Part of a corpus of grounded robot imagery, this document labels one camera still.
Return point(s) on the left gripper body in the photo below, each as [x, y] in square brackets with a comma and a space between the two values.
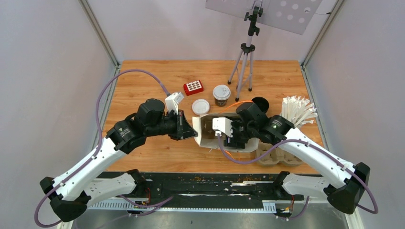
[170, 125]

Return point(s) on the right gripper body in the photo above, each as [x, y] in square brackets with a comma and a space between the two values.
[241, 133]

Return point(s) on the brown paper bag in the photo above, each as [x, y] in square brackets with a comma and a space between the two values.
[207, 137]

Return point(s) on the brown coffee cup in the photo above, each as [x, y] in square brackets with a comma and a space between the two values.
[220, 102]

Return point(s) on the white plastic cup lid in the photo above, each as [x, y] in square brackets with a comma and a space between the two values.
[221, 92]

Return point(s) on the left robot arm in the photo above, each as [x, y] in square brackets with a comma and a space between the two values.
[71, 193]

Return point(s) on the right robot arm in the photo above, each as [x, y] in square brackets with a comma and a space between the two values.
[342, 183]

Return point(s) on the cardboard cup carrier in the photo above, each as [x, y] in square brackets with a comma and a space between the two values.
[276, 156]

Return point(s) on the red white block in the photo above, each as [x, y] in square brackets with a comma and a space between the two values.
[193, 87]

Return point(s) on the paper cup of straws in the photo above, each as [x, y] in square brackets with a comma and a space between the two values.
[298, 110]

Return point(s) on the tripod stand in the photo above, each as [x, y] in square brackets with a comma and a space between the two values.
[247, 50]

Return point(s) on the white perforated board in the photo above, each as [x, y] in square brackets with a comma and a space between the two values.
[288, 15]

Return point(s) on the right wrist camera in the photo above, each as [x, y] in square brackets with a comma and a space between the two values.
[222, 125]

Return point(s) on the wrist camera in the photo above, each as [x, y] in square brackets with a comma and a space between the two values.
[172, 102]
[222, 125]

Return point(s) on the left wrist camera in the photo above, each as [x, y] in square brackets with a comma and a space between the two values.
[172, 102]

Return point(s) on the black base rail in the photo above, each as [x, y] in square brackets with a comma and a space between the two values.
[210, 192]

